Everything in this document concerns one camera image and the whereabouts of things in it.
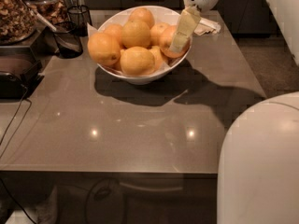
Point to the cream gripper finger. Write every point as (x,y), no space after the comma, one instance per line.
(187,22)

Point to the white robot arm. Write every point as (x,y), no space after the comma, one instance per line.
(258,175)

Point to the white ceramic bowl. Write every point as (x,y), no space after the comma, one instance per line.
(160,14)

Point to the small lower right orange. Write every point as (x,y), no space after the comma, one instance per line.
(160,58)

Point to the folded paper napkin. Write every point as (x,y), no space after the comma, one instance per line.
(206,26)

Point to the dark glass cup back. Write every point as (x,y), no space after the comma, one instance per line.
(80,15)

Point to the dark glass cup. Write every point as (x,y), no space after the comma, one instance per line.
(80,15)
(67,41)

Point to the dark glass cup front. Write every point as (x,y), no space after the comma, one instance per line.
(67,41)

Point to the glass jar of nuts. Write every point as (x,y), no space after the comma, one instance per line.
(16,21)

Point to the black appliance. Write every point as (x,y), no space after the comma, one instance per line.
(19,75)

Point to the white spoon handle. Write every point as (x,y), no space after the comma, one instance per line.
(42,19)

